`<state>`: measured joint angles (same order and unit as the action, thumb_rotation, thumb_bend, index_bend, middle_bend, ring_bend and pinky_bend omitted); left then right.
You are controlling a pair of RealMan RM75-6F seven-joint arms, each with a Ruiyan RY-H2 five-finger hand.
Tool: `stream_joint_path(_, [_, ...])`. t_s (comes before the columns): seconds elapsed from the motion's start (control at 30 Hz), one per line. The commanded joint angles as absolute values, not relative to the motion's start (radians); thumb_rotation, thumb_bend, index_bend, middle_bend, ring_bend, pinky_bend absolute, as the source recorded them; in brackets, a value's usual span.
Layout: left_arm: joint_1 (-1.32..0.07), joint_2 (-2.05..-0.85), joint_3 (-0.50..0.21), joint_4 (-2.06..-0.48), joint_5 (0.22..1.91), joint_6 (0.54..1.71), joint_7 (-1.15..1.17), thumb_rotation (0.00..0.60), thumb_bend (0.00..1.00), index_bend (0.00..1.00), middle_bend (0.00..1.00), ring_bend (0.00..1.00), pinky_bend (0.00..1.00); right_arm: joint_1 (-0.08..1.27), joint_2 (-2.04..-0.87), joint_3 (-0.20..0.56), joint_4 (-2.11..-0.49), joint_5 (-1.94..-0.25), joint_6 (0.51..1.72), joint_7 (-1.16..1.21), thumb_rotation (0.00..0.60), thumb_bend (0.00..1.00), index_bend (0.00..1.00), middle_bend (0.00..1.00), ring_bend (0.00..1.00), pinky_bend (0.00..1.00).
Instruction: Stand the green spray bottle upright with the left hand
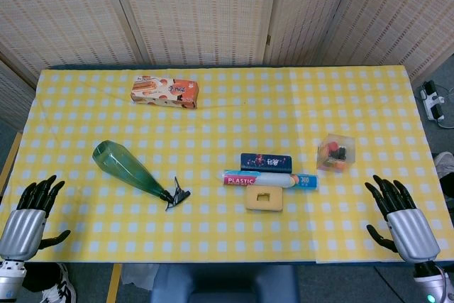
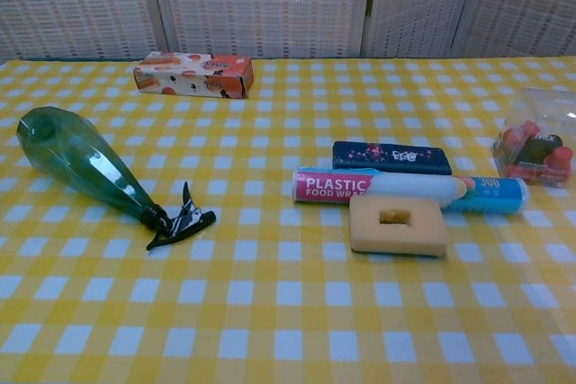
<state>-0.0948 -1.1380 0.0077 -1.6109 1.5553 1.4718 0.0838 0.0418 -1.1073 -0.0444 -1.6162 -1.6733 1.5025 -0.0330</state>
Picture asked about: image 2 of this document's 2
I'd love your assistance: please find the green spray bottle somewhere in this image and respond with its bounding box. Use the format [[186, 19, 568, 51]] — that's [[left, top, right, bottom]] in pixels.
[[15, 105, 218, 252]]

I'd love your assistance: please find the plastic food wrap roll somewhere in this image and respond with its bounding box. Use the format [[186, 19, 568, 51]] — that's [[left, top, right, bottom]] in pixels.
[[291, 166, 531, 216]]

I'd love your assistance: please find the dark blue printed box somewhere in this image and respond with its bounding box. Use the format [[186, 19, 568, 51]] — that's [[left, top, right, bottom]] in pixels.
[[331, 140, 453, 176]]

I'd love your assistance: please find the orange white snack box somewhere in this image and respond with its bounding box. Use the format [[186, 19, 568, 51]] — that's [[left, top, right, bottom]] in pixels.
[[132, 51, 255, 100]]

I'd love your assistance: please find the yellow sponge with hole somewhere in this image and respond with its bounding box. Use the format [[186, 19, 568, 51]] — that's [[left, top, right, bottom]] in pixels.
[[348, 194, 450, 258]]

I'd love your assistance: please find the yellow white checkered tablecloth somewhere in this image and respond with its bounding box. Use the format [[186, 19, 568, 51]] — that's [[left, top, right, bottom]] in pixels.
[[0, 56, 576, 384]]

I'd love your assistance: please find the white woven folding screen panel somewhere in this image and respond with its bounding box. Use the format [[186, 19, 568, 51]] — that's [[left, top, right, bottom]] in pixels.
[[0, 0, 170, 62], [362, 0, 483, 59], [146, 0, 374, 60], [452, 0, 576, 59]]

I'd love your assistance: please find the clear box with red items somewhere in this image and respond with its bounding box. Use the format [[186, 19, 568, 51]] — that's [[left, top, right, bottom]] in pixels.
[[492, 87, 576, 189]]

